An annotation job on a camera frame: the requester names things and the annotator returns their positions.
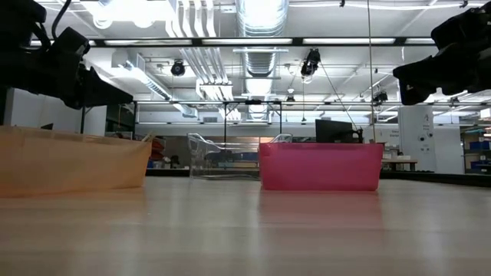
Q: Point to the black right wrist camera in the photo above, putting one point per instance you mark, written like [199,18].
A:
[452,30]

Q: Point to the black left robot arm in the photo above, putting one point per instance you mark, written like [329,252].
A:
[19,23]

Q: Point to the clear plastic bin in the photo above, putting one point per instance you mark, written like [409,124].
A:
[197,161]

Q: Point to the red storage bin rack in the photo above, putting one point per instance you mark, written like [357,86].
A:
[158,147]

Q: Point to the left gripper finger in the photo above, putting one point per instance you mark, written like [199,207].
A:
[103,94]

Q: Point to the black metal table frame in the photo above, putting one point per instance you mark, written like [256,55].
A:
[441,177]

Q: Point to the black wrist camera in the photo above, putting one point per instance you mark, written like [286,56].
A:
[452,30]
[71,46]

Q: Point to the black ceiling spotlight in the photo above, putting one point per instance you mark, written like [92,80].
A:
[178,68]
[310,63]
[380,96]

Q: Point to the wooden table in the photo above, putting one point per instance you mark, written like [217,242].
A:
[399,161]

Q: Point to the black beam with light strips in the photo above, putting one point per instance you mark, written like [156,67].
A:
[345,40]

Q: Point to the orange translucent plastic bin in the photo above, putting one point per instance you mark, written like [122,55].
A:
[69,165]

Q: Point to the black computer monitor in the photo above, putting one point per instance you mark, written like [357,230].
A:
[333,131]

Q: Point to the silver ventilation duct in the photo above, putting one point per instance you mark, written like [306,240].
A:
[261,23]

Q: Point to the red plastic bin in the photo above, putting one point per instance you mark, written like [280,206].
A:
[318,166]

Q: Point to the shelf with blue bins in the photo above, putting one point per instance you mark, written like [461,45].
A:
[479,145]

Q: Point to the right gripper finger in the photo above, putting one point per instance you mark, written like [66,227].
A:
[418,78]

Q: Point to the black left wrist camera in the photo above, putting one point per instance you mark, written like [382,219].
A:
[71,46]

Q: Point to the gold fork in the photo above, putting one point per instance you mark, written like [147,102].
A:
[147,137]

